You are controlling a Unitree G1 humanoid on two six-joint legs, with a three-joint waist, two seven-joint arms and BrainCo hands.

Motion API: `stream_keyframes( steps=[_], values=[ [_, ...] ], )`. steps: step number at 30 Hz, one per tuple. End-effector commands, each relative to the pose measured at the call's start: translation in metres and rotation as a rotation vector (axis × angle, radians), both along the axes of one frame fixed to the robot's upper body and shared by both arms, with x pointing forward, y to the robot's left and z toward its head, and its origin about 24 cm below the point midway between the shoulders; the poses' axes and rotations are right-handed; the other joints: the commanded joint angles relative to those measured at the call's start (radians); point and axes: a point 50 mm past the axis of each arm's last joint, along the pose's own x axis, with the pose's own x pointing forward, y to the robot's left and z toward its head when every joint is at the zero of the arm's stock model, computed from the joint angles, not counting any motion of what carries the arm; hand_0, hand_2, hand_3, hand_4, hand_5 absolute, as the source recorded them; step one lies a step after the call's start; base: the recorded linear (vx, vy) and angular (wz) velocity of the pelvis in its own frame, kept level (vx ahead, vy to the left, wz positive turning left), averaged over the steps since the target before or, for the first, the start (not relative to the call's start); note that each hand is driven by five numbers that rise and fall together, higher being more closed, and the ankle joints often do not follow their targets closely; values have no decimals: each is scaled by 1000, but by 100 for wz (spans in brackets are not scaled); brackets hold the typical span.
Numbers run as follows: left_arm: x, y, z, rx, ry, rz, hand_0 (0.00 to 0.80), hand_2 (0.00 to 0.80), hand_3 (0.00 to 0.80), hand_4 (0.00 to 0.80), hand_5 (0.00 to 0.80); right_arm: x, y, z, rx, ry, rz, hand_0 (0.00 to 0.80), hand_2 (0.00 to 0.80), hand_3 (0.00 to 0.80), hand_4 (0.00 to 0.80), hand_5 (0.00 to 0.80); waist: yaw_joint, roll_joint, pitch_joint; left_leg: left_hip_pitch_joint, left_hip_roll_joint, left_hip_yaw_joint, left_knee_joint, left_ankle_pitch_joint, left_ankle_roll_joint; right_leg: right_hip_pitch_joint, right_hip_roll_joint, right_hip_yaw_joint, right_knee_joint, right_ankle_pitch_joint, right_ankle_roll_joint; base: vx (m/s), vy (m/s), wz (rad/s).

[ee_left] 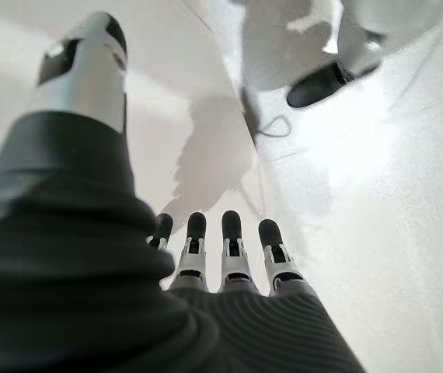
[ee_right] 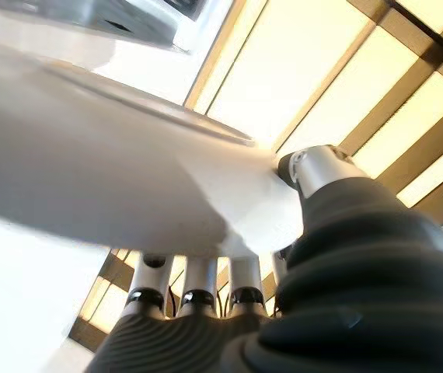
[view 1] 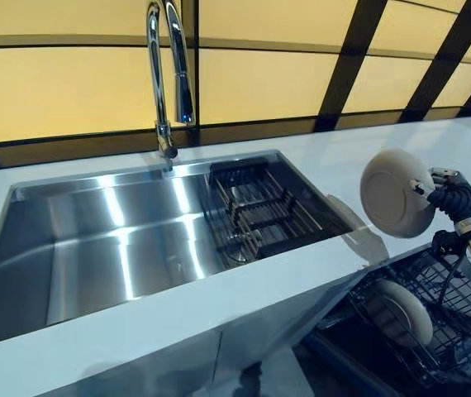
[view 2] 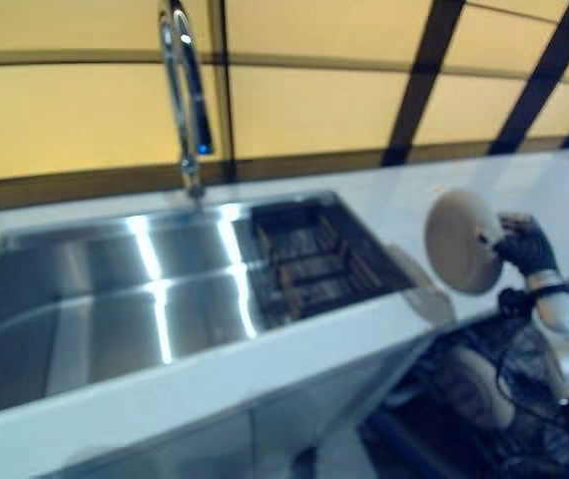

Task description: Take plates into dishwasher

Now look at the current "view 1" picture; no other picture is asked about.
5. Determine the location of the white cabinet door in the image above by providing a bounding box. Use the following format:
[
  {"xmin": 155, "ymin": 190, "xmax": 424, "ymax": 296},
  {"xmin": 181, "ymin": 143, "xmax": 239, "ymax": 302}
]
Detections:
[
  {"xmin": 0, "ymin": 328, "xmax": 225, "ymax": 397},
  {"xmin": 217, "ymin": 279, "xmax": 357, "ymax": 397}
]

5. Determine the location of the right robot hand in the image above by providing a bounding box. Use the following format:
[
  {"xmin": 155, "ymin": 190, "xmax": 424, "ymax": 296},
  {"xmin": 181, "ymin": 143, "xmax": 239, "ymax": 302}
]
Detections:
[{"xmin": 408, "ymin": 166, "xmax": 471, "ymax": 227}]

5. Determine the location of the round steel sink strainer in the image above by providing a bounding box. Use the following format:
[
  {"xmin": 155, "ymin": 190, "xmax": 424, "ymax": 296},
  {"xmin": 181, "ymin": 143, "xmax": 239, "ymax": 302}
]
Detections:
[{"xmin": 221, "ymin": 242, "xmax": 258, "ymax": 266}]

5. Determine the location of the wire dishwasher rack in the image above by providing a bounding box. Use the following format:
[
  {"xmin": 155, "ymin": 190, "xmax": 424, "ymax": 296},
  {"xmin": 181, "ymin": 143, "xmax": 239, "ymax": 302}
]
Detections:
[{"xmin": 316, "ymin": 246, "xmax": 471, "ymax": 386}]

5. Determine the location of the beige ceramic plate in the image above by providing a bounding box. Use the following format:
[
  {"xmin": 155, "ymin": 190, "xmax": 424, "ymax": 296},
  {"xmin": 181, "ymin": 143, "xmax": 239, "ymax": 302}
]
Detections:
[
  {"xmin": 359, "ymin": 147, "xmax": 438, "ymax": 240},
  {"xmin": 373, "ymin": 278, "xmax": 435, "ymax": 349}
]

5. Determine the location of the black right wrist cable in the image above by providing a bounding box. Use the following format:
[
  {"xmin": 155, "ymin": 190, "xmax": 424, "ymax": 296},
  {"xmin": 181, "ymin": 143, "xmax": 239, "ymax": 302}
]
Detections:
[{"xmin": 440, "ymin": 251, "xmax": 471, "ymax": 345}]

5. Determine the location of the black dish drying rack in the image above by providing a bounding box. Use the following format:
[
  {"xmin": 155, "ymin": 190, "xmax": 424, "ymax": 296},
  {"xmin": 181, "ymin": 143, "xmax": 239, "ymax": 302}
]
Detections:
[{"xmin": 203, "ymin": 155, "xmax": 354, "ymax": 262}]

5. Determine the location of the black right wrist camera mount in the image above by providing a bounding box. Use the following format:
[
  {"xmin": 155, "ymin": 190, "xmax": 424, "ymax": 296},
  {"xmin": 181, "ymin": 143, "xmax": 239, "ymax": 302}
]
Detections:
[{"xmin": 431, "ymin": 229, "xmax": 469, "ymax": 258}]

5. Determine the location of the chrome gooseneck faucet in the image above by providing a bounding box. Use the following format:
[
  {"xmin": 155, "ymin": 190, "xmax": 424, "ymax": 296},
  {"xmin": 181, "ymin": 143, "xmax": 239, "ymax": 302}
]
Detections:
[{"xmin": 145, "ymin": 0, "xmax": 197, "ymax": 172}]

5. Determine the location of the stainless steel sink basin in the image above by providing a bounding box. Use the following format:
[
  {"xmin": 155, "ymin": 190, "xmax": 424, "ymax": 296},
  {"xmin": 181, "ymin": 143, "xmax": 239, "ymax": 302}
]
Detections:
[{"xmin": 0, "ymin": 149, "xmax": 354, "ymax": 339}]

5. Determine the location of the open dishwasher door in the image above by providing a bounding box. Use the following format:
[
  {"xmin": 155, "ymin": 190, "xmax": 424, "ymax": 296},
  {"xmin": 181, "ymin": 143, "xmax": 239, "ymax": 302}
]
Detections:
[{"xmin": 300, "ymin": 328, "xmax": 471, "ymax": 397}]

